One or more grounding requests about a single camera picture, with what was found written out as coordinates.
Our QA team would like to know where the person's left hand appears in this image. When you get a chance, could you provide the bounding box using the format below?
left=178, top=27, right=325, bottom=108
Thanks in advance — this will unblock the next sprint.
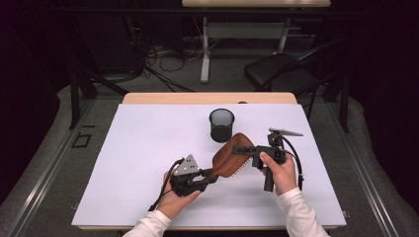
left=157, top=171, right=202, bottom=220

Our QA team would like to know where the grey metal floor rail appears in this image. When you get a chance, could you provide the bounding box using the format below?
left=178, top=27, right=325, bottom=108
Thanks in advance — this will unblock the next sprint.
left=324, top=100, right=401, bottom=237
left=8, top=98, right=97, bottom=237

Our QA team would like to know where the white table mat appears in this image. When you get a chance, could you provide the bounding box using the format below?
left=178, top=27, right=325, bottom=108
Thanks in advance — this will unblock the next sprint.
left=71, top=103, right=348, bottom=228

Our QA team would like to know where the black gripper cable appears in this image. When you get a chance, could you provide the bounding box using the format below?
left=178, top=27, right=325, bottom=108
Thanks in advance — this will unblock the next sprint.
left=281, top=135, right=304, bottom=192
left=147, top=158, right=186, bottom=212

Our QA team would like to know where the bundle of floor cables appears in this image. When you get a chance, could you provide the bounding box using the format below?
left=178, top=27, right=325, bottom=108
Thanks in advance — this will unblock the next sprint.
left=125, top=16, right=206, bottom=93

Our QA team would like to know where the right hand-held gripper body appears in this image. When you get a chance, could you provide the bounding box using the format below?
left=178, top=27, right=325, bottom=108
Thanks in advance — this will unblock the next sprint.
left=252, top=127, right=304, bottom=193

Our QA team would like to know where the black tape square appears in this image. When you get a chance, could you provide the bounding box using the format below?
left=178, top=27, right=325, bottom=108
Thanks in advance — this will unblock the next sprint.
left=71, top=132, right=93, bottom=148

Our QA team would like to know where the white-framed desk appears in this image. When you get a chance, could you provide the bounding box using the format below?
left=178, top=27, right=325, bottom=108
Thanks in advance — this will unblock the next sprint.
left=181, top=0, right=332, bottom=84

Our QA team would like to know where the wooden table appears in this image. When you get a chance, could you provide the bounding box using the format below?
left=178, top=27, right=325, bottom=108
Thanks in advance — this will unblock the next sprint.
left=77, top=92, right=340, bottom=231

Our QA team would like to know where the black folding chair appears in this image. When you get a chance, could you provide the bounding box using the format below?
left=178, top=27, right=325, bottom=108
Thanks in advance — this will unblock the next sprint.
left=244, top=36, right=350, bottom=121

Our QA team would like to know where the brown leather pouch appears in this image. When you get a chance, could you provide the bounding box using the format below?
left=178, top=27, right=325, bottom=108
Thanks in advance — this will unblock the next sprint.
left=211, top=132, right=255, bottom=179

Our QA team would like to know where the black mesh pen holder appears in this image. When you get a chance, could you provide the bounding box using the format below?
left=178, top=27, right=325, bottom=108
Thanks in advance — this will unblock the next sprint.
left=209, top=108, right=235, bottom=143

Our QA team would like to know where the person's right hand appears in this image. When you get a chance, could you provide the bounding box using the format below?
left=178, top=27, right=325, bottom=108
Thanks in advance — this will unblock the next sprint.
left=259, top=151, right=297, bottom=196

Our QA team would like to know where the black metal stand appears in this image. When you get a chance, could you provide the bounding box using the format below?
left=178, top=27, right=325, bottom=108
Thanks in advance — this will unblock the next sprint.
left=324, top=36, right=351, bottom=133
left=67, top=19, right=130, bottom=130

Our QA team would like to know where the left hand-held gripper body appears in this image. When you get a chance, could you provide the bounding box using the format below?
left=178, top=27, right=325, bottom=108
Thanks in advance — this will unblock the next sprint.
left=169, top=153, right=210, bottom=198

